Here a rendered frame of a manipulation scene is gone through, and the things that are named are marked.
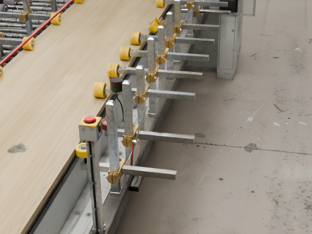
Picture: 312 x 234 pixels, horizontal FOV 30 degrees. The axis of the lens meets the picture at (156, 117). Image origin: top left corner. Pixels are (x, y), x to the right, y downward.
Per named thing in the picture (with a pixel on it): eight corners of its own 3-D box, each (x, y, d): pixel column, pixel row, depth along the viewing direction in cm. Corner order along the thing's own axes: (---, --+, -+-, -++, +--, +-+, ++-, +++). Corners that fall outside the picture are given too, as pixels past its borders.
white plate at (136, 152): (140, 153, 292) (139, 136, 287) (127, 183, 270) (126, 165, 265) (139, 153, 292) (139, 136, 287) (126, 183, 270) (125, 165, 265)
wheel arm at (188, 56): (208, 59, 336) (209, 53, 335) (208, 61, 333) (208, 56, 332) (125, 53, 346) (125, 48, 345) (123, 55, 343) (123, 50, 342)
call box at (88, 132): (102, 134, 221) (101, 116, 217) (97, 144, 215) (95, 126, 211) (85, 133, 223) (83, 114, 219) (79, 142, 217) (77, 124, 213)
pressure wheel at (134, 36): (138, 43, 361) (140, 45, 369) (139, 30, 361) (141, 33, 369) (128, 42, 362) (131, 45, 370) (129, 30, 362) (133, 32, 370)
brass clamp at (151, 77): (161, 73, 323) (160, 65, 321) (155, 83, 311) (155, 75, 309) (150, 72, 324) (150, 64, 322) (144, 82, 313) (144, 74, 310)
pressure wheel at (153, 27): (155, 31, 392) (162, 23, 388) (152, 35, 385) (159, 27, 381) (148, 25, 391) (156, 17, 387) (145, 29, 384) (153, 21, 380)
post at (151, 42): (156, 116, 328) (155, 35, 305) (155, 119, 325) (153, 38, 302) (150, 115, 329) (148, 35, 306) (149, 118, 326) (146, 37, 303)
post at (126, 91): (134, 167, 287) (131, 79, 263) (133, 172, 284) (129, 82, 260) (127, 166, 287) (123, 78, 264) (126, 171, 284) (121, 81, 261)
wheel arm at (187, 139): (194, 142, 277) (194, 134, 275) (193, 146, 274) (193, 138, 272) (107, 133, 285) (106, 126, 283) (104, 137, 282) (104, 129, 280)
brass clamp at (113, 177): (127, 168, 265) (126, 159, 263) (119, 185, 254) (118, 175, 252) (114, 166, 267) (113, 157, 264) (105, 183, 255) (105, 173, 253)
